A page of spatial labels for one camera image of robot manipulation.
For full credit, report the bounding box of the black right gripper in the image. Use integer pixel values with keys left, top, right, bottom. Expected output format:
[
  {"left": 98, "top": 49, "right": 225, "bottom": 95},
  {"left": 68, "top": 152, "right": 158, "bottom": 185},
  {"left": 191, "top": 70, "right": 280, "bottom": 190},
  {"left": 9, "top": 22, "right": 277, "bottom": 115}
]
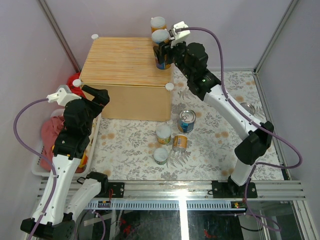
[{"left": 153, "top": 36, "right": 194, "bottom": 80}]

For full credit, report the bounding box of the tall blue vegetable can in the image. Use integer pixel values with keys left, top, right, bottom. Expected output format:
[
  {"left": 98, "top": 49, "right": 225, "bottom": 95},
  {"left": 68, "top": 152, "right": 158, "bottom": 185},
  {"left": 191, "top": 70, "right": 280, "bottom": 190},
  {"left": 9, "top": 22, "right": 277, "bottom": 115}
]
[{"left": 151, "top": 29, "right": 170, "bottom": 70}]

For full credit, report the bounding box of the tall yellow lidded can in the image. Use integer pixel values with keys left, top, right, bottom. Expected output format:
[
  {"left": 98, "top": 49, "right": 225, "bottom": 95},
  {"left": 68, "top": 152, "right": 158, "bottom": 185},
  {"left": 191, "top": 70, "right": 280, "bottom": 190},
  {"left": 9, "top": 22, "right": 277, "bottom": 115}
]
[{"left": 150, "top": 16, "right": 167, "bottom": 33}]

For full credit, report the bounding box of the blue soup can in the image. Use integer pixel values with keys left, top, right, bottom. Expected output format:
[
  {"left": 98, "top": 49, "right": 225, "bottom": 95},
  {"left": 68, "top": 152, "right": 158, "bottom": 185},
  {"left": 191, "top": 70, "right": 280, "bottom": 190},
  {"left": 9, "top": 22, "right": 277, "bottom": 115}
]
[{"left": 178, "top": 109, "right": 196, "bottom": 133}]

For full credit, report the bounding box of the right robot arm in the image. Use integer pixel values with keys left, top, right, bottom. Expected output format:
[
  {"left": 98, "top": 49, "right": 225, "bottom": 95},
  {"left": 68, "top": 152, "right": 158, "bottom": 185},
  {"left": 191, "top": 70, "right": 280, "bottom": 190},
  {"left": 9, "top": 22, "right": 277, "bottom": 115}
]
[{"left": 153, "top": 42, "right": 274, "bottom": 198}]

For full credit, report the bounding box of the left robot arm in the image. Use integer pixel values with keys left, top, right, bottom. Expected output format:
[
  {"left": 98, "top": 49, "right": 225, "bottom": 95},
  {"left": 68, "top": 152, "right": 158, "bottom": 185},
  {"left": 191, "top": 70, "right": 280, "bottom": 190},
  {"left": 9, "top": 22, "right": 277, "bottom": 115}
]
[{"left": 20, "top": 85, "right": 110, "bottom": 240}]

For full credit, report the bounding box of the wooden storage box counter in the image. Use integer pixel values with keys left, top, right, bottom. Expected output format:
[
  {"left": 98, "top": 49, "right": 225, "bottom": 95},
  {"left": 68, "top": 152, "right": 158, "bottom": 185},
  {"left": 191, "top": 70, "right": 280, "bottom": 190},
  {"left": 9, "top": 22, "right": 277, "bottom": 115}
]
[{"left": 79, "top": 37, "right": 174, "bottom": 122}]

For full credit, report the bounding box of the white corner connector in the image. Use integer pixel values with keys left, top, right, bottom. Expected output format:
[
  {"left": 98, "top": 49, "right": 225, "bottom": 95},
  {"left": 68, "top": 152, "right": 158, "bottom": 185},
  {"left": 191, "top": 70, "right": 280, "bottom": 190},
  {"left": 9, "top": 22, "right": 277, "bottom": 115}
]
[{"left": 165, "top": 82, "right": 175, "bottom": 91}]

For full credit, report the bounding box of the red cloth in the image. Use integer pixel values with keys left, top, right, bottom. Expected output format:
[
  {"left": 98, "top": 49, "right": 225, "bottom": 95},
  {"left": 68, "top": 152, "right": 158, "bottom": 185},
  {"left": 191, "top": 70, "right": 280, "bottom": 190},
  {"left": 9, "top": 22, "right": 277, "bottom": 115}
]
[{"left": 40, "top": 72, "right": 85, "bottom": 162}]

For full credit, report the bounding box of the short yellow can standing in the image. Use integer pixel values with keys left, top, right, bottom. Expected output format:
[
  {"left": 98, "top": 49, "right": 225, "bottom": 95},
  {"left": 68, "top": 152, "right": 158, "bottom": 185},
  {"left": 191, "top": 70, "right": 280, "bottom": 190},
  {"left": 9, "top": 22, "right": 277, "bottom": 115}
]
[{"left": 155, "top": 124, "right": 172, "bottom": 145}]

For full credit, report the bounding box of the short green can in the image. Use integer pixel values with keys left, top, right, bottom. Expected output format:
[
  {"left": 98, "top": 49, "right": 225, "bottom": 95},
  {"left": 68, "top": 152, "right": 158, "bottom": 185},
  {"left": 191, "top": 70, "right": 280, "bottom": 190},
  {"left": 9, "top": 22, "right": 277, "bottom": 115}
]
[{"left": 153, "top": 147, "right": 168, "bottom": 165}]

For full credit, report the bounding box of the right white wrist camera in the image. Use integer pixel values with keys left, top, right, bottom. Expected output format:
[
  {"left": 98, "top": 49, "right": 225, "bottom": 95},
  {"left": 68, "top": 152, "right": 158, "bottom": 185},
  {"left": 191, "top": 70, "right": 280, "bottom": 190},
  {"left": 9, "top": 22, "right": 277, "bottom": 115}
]
[{"left": 168, "top": 21, "right": 191, "bottom": 49}]

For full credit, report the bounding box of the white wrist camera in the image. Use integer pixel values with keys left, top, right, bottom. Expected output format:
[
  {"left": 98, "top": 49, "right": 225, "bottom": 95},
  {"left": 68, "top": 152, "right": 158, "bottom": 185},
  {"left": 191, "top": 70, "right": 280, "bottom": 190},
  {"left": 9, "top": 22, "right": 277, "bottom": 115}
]
[
  {"left": 168, "top": 21, "right": 191, "bottom": 49},
  {"left": 46, "top": 85, "right": 81, "bottom": 107}
]

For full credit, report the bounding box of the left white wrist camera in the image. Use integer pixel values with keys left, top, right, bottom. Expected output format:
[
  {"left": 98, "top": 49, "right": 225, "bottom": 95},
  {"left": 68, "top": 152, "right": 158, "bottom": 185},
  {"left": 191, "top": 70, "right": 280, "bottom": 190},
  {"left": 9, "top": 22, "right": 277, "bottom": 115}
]
[{"left": 46, "top": 85, "right": 81, "bottom": 107}]

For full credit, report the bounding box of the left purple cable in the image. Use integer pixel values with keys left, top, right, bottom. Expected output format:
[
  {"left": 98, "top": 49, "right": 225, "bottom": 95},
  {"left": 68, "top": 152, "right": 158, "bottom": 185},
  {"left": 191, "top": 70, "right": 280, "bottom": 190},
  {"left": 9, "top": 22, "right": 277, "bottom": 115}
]
[{"left": 12, "top": 97, "right": 61, "bottom": 240}]

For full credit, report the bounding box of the aluminium mounting rail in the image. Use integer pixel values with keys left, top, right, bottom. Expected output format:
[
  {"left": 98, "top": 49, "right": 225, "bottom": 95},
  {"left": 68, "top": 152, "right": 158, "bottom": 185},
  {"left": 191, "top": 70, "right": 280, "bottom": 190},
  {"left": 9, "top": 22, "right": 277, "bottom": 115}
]
[{"left": 53, "top": 180, "right": 306, "bottom": 212}]

